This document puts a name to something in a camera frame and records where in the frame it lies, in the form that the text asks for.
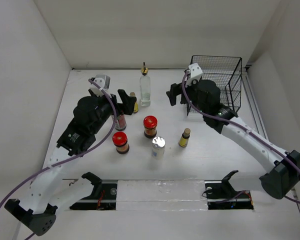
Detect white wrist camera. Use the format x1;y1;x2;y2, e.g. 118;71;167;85
90;74;111;96
185;63;203;86

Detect yellow bottle cork cap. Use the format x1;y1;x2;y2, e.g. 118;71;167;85
178;128;191;148
129;92;139;114

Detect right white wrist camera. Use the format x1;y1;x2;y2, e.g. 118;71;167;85
185;63;203;86

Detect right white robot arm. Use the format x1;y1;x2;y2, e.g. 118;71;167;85
166;79;300;200

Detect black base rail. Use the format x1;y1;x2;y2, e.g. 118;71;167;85
70;180;254;212

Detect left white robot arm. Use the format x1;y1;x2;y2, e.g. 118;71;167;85
4;89;137;236

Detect black wire basket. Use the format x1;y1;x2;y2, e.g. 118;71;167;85
182;55;242;123

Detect red label sauce bottle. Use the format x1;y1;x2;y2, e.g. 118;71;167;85
111;111;127;131

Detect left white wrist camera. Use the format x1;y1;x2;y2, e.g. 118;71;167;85
90;74;111;96

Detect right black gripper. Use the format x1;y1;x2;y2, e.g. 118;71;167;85
166;77;208;115

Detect yellow bottle cork cap back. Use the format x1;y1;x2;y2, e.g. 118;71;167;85
129;92;139;114

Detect yellow bottle cork cap front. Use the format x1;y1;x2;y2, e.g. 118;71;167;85
178;128;191;148

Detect clear glass oil bottle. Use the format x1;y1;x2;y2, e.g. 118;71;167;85
139;62;151;107

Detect white shaker silver lid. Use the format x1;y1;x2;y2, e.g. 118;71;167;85
151;136;166;160

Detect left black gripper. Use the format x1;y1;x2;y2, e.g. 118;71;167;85
89;88;136;134

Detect red lid jar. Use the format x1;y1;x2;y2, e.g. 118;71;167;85
143;115;158;139
112;131;130;154

